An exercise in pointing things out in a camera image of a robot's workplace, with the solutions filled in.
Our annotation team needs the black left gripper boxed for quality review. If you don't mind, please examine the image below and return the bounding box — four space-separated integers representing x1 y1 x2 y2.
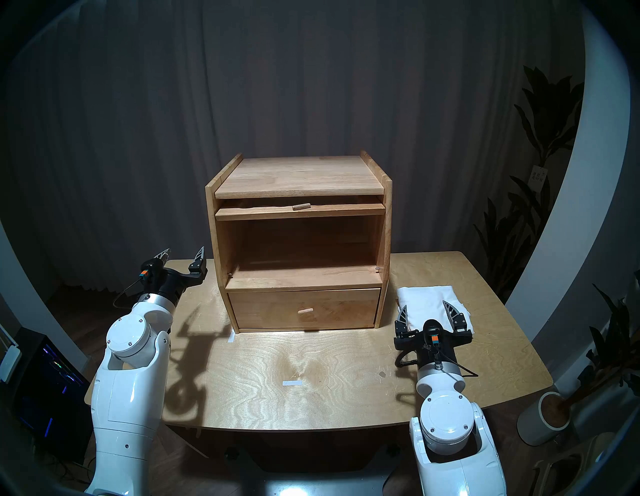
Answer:
149 246 208 306

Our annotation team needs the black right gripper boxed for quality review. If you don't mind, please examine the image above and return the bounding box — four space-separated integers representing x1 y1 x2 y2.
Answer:
394 300 474 368

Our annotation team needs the white shirt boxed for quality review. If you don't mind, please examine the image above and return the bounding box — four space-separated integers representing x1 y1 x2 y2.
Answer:
396 285 475 335

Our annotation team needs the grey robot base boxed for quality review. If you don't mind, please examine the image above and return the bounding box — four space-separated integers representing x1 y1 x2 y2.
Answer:
225 445 401 496

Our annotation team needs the white round plant pot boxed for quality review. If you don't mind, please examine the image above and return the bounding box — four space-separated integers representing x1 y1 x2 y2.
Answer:
516 391 571 447

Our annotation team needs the wooden cabinet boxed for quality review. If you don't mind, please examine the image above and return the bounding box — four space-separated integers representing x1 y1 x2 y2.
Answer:
205 150 393 334

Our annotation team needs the white curved partition panel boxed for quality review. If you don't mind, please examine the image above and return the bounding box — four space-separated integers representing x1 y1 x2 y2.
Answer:
0 220 88 371
505 5 632 381

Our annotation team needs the black computer tower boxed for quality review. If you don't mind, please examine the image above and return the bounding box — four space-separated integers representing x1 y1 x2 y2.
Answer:
10 327 93 463

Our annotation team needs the dark spiky potted plant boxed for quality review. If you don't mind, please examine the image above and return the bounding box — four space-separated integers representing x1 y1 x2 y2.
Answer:
565 270 640 416

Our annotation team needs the white box device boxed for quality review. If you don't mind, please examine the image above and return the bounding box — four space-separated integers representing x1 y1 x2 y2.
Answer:
0 345 22 383

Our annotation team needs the wooden stool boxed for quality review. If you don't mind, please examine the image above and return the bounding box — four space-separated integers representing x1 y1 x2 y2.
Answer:
530 432 616 496

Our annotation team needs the grey pleated curtain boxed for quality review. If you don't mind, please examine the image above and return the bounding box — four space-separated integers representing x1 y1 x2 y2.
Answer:
0 0 586 301

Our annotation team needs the tall dark leafy plant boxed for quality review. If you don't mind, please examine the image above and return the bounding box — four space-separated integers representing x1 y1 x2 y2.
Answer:
472 65 586 303

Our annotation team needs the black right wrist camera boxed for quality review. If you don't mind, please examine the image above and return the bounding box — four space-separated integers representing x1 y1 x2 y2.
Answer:
422 319 445 348

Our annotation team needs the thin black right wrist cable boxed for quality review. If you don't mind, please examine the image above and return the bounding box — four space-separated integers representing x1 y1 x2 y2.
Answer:
436 345 479 378

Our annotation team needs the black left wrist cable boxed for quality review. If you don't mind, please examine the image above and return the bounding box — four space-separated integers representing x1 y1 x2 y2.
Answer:
112 279 147 309

